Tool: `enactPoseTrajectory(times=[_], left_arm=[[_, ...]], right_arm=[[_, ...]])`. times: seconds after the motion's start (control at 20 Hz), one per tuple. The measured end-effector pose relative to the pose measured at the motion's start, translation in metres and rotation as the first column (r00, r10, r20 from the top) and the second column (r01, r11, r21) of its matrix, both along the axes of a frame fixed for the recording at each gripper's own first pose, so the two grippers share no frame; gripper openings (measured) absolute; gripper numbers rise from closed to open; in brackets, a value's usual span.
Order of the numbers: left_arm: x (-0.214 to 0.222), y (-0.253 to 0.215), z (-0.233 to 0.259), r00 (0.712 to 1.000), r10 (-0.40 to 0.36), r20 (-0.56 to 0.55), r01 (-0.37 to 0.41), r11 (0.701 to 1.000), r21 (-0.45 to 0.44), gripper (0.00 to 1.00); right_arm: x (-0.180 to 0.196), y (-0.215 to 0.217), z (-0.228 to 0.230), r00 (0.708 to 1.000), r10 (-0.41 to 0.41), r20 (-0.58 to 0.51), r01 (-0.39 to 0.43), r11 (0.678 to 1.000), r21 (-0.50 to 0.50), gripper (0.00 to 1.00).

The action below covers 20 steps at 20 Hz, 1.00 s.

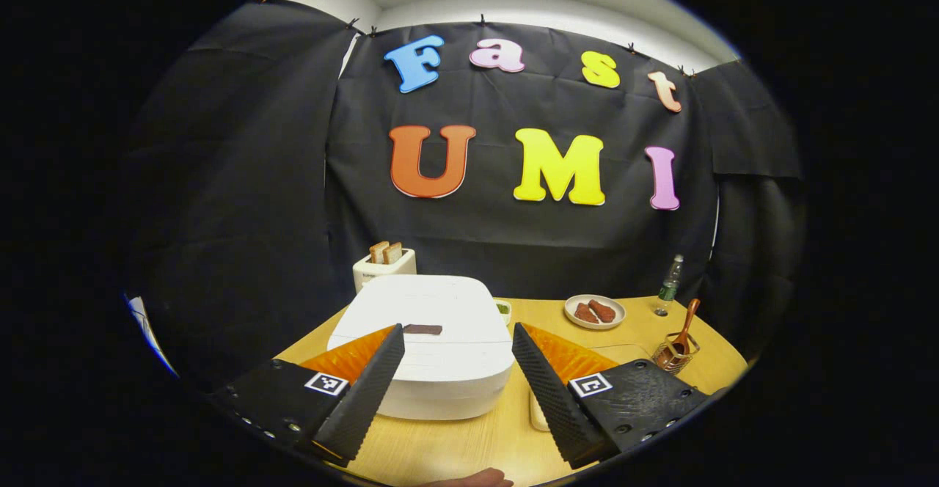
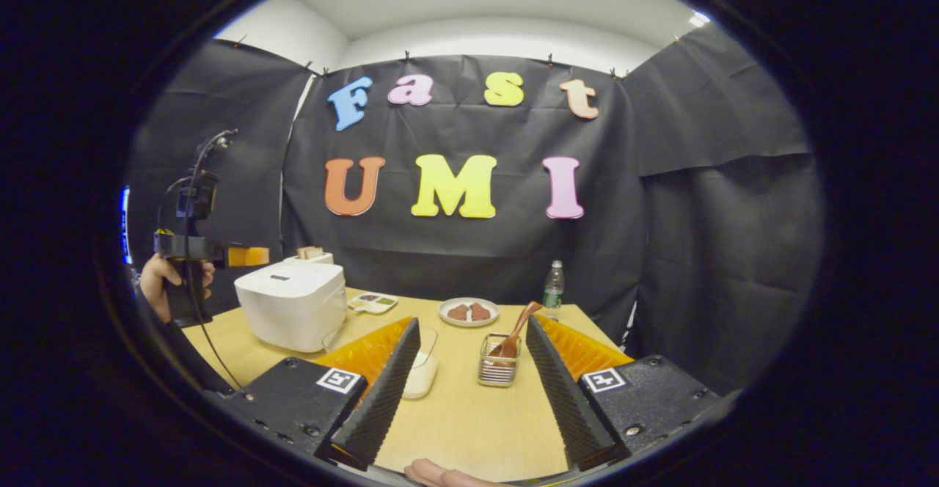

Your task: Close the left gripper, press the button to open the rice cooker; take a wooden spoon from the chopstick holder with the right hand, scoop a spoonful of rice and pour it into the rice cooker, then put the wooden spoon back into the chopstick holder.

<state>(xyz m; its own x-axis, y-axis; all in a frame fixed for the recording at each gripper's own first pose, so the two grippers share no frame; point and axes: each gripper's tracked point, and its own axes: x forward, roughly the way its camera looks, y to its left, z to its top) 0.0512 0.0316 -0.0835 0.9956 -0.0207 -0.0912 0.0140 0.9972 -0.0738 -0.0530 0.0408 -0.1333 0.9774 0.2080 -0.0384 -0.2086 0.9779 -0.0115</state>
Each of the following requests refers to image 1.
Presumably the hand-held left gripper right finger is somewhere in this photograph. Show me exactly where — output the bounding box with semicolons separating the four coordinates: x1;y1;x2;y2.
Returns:
511;322;711;469

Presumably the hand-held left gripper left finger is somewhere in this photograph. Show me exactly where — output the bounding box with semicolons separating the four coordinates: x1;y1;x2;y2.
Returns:
209;323;406;466

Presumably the clear box of rice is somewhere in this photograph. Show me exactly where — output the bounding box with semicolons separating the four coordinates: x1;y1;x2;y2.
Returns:
530;344;661;433

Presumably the white rice cooker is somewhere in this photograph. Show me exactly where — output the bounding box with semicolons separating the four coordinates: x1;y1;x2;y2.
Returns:
326;274;516;421

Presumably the metal wire chopstick holder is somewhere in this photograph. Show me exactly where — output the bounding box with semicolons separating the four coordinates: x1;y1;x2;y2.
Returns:
652;333;701;376

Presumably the white round plate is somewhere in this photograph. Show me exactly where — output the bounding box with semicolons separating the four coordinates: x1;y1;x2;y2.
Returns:
563;294;627;331

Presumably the white toaster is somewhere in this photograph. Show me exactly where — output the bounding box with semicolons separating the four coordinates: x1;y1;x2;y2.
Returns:
352;248;417;294

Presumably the green label plastic bottle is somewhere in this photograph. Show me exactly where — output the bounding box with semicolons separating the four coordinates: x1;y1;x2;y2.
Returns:
655;255;684;317

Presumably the white side table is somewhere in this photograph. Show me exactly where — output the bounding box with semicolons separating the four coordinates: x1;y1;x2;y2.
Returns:
126;295;180;378

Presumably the black backdrop cloth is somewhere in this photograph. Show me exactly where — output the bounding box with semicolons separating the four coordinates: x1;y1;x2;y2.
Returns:
121;0;808;385

